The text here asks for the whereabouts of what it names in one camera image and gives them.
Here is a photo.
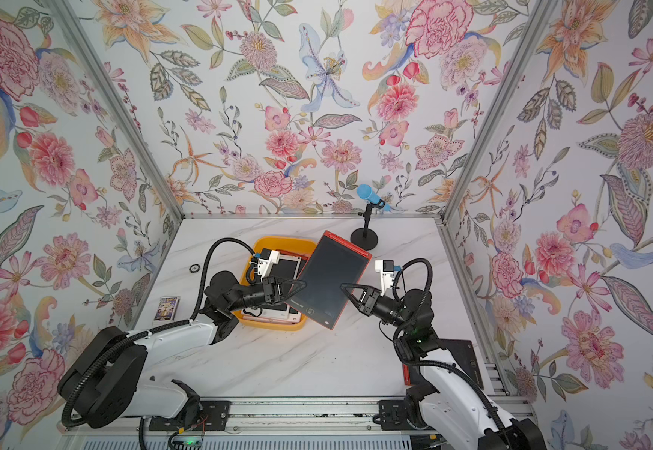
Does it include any red writing tablet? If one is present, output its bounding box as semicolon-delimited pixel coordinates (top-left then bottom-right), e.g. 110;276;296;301
286;231;373;330
403;339;484;388
276;249;311;264

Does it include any white writing tablet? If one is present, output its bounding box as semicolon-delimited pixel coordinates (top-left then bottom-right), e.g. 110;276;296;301
243;258;301;326

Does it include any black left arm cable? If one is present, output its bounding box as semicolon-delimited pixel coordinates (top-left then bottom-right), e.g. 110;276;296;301
58;236;260;429

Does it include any black microphone stand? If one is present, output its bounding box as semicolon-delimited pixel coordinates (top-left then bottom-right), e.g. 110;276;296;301
350;204;378;251

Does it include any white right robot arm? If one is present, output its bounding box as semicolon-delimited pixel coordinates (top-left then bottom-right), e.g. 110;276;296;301
341;283;546;449

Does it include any small card box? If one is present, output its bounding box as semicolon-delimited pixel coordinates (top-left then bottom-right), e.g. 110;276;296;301
153;296;180;324

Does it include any yellow plastic storage box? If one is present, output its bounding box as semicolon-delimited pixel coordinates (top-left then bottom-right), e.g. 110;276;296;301
232;235;319;332

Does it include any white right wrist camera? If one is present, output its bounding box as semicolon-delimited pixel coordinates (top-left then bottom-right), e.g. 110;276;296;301
375;259;402;296

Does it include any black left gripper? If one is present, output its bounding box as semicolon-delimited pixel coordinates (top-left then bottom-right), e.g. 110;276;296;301
225;278;305;314

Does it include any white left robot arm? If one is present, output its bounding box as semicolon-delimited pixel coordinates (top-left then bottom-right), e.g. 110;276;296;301
58;271;307;429

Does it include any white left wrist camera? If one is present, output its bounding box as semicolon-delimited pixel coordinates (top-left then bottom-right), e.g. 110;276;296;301
253;249;281;279

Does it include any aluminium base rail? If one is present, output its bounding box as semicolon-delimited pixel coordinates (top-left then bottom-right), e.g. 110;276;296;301
55;396;530;450

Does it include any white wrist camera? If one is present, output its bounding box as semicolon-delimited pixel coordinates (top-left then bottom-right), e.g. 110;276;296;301
375;259;402;296
253;249;281;279

